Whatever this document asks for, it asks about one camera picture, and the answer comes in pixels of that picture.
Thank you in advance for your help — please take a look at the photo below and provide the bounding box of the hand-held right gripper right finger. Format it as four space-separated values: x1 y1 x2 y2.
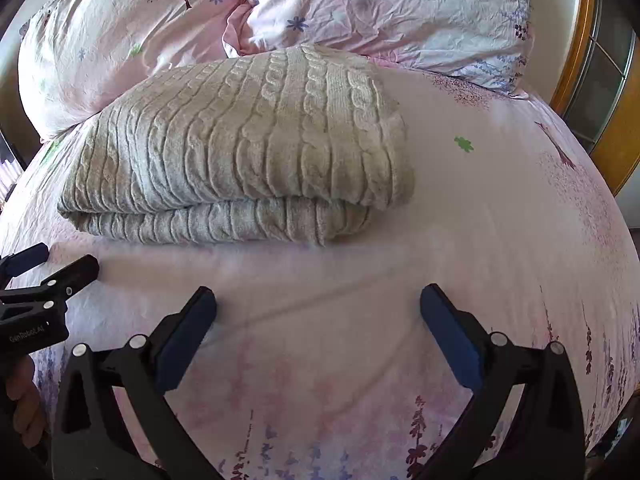
419 283 587 480

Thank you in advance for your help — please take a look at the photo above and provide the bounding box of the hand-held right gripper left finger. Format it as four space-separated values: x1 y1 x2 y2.
50 286 219 480

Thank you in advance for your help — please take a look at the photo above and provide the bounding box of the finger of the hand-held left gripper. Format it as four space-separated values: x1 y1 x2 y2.
0 254 101 319
0 242 50 287

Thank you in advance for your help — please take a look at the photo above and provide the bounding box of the grey cable knit sweater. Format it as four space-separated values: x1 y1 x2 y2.
57 43 417 247

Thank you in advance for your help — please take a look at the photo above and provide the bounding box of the person's left hand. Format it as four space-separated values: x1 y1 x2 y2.
4 359 47 450

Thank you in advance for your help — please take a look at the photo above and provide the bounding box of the pink floral bed sheet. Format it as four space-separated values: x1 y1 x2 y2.
0 57 640 480

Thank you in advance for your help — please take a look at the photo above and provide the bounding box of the pink floral pillow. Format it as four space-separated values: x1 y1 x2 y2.
17 0 253 144
222 0 537 100

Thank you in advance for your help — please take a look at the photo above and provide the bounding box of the wooden framed glass door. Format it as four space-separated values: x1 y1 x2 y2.
549 0 640 197

